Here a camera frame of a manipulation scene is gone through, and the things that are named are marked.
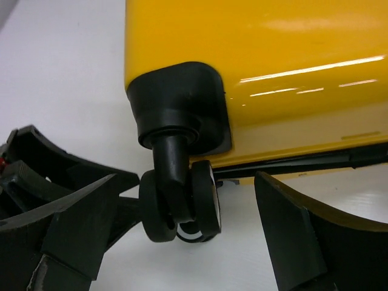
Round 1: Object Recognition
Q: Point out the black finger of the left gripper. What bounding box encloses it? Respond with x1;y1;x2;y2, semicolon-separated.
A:
5;125;139;190
1;161;140;249

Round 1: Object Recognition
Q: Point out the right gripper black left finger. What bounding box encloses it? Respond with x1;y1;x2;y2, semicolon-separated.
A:
0;173;121;291

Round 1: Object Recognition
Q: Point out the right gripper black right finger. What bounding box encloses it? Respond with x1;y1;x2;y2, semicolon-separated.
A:
254;172;387;290

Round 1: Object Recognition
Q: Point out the yellow suitcase with grey lining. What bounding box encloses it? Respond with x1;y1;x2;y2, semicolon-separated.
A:
124;1;387;243

